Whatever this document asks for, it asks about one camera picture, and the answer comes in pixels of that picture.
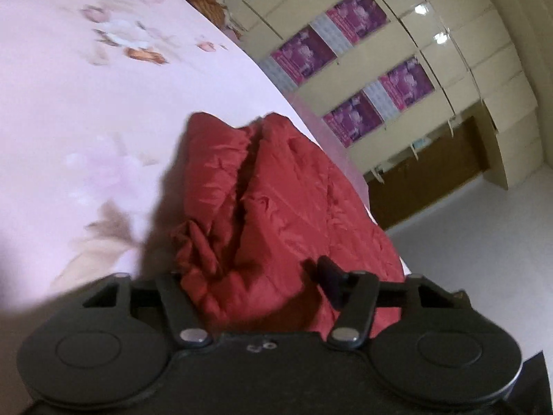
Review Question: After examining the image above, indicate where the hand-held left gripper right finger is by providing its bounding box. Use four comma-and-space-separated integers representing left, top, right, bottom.
317, 256, 472, 352

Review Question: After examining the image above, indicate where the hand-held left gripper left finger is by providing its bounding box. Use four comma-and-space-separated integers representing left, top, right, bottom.
81, 272, 213, 349

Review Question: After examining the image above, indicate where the red puffer jacket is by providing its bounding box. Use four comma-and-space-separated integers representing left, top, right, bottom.
170, 111, 407, 343

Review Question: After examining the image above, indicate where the pink floral bedsheet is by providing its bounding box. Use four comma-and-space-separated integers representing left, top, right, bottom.
0, 0, 407, 314

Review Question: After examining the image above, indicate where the cream wardrobe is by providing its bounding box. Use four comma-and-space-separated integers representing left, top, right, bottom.
222, 0, 546, 191

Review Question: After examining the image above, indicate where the purple wall poster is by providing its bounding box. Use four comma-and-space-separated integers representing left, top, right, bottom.
310, 0, 390, 50
363, 55, 436, 117
322, 91, 385, 149
259, 25, 338, 94

